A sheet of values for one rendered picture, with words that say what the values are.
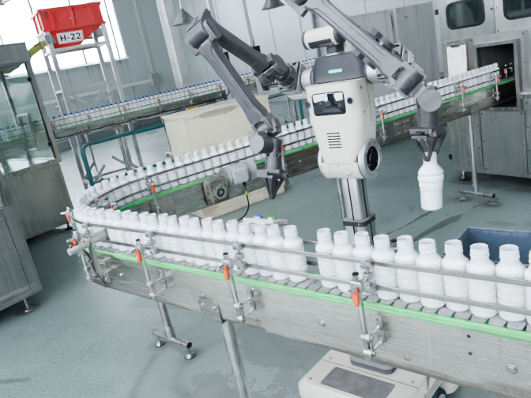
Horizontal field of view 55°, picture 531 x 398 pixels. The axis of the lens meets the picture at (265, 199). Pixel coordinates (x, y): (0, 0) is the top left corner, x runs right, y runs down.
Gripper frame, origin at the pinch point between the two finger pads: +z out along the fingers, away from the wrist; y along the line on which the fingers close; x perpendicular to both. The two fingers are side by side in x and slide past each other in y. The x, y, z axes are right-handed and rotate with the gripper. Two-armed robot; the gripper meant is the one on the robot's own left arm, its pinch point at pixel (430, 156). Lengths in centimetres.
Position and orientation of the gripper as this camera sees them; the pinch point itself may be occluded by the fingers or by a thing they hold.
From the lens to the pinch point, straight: 152.3
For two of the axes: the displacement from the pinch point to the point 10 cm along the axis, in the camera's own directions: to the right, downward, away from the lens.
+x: -7.2, -0.9, 6.9
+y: 6.7, -3.0, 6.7
